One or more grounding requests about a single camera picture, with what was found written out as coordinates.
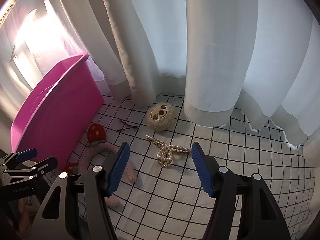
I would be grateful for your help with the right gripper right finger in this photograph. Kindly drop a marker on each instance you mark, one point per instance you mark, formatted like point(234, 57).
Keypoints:
point(261, 217)

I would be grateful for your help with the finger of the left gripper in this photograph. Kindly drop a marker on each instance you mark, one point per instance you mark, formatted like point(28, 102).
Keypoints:
point(21, 157)
point(40, 168)

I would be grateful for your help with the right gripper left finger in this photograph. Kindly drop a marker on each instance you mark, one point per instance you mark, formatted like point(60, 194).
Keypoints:
point(58, 216)

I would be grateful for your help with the dark brown snap hair clip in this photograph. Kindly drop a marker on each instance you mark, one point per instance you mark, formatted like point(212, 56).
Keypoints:
point(126, 126)

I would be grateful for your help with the beige plush sloth keychain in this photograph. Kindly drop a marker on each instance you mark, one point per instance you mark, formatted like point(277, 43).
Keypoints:
point(160, 116)

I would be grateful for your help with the pink plastic storage bin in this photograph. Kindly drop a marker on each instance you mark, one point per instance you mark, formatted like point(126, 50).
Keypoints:
point(56, 113)

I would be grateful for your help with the pink strawberry plush headband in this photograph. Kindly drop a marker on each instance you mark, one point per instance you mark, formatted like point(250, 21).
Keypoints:
point(96, 137)

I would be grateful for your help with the pearl hair claw clip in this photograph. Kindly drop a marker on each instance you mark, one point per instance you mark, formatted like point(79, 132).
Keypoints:
point(164, 155)

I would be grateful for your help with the sheer white inner curtain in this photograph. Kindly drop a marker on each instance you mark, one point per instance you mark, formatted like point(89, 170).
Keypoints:
point(33, 40)

